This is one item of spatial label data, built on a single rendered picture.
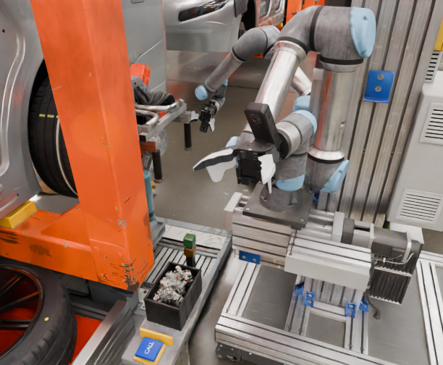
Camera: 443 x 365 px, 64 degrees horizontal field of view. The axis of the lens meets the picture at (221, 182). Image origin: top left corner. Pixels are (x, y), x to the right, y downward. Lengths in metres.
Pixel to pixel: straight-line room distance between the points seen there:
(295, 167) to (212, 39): 3.34
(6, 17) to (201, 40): 2.79
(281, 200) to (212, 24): 3.06
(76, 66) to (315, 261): 0.92
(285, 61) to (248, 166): 0.40
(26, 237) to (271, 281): 1.12
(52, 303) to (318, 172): 1.05
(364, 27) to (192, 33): 3.19
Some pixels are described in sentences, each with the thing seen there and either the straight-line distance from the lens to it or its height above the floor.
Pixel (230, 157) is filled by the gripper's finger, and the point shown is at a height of 1.23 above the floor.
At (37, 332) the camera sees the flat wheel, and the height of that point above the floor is 0.50.
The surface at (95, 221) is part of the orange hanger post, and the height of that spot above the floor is 0.83.
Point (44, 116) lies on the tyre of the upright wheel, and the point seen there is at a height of 1.03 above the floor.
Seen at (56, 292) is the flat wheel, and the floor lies 0.50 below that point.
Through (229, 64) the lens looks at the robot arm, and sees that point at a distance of 1.83.
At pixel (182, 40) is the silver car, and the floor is 0.90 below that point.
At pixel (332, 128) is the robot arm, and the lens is 1.10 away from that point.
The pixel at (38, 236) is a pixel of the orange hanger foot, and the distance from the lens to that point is 1.53.
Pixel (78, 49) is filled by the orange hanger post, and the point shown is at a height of 1.37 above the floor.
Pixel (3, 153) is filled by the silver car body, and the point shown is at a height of 0.97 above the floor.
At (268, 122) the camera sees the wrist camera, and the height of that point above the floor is 1.30.
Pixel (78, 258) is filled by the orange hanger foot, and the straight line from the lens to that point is 1.45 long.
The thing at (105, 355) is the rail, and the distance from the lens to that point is 1.55.
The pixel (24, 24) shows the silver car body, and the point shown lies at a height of 1.38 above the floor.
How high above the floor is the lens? 1.54
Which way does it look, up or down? 31 degrees down
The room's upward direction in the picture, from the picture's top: straight up
